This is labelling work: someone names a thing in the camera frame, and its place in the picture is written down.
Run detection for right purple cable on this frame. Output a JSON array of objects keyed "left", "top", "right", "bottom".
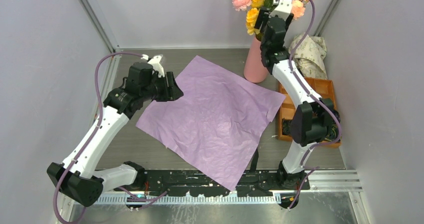
[{"left": 273, "top": 0, "right": 343, "bottom": 211}]

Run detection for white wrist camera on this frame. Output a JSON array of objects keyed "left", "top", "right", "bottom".
[
  {"left": 269, "top": 0, "right": 293, "bottom": 21},
  {"left": 140, "top": 54, "right": 165, "bottom": 78}
]

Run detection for orange compartment tray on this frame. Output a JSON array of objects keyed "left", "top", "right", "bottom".
[{"left": 277, "top": 77, "right": 341, "bottom": 142}]

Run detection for crumpled printed paper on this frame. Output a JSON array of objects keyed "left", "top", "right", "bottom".
[{"left": 292, "top": 35, "right": 328, "bottom": 80}]

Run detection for yellow flower bunch stems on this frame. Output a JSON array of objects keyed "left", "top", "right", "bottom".
[{"left": 246, "top": 0, "right": 273, "bottom": 41}]

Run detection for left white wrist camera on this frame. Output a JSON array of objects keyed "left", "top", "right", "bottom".
[{"left": 140, "top": 54, "right": 165, "bottom": 78}]

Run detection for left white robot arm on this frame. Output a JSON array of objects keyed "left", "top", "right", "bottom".
[{"left": 47, "top": 62, "right": 184, "bottom": 207}]

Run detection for black ribbon with gold text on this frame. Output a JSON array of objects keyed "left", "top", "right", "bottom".
[{"left": 249, "top": 148, "right": 259, "bottom": 172}]

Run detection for peach flower stem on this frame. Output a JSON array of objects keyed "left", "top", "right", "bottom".
[{"left": 291, "top": 0, "right": 309, "bottom": 20}]

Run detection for purple cable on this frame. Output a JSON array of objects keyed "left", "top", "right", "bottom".
[
  {"left": 273, "top": 0, "right": 343, "bottom": 211},
  {"left": 52, "top": 51, "right": 168, "bottom": 224}
]

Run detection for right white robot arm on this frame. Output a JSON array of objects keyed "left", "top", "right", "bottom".
[{"left": 254, "top": 7, "right": 338, "bottom": 190}]

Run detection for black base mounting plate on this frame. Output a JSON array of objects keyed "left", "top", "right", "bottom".
[{"left": 116, "top": 168, "right": 310, "bottom": 209}]

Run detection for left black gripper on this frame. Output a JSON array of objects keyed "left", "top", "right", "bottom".
[{"left": 140, "top": 71, "right": 183, "bottom": 102}]

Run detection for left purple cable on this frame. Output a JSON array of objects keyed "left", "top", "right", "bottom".
[{"left": 52, "top": 51, "right": 168, "bottom": 224}]

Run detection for purple wrapping paper sheet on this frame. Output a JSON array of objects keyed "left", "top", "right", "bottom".
[{"left": 136, "top": 56, "right": 286, "bottom": 191}]

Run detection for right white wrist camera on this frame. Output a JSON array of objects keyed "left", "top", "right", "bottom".
[{"left": 269, "top": 0, "right": 293, "bottom": 21}]

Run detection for pink cylindrical vase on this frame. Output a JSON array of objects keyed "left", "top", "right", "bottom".
[{"left": 243, "top": 37, "right": 269, "bottom": 84}]

